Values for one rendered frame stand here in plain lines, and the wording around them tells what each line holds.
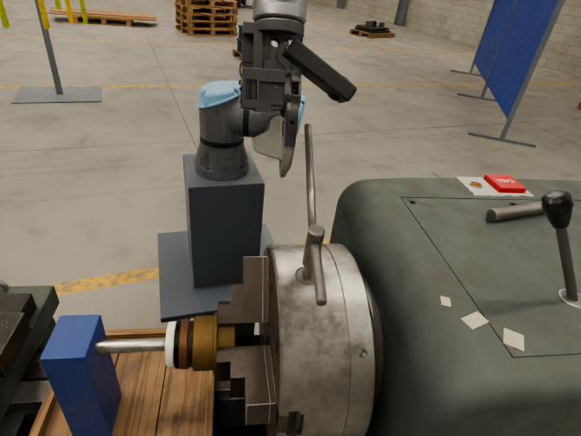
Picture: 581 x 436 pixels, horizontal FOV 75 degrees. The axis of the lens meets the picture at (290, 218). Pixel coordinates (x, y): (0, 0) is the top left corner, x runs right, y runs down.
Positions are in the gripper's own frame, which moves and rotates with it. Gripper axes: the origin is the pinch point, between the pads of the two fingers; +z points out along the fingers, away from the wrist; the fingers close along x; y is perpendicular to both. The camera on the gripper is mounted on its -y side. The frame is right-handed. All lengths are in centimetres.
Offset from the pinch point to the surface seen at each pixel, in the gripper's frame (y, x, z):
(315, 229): -1.9, 13.1, 5.8
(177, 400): 18.1, -5.6, 45.4
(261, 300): 3.5, 2.5, 20.9
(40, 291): 51, -28, 33
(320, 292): -1.1, 20.6, 10.8
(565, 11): -801, -849, -289
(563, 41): -807, -844, -221
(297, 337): 0.1, 16.1, 19.1
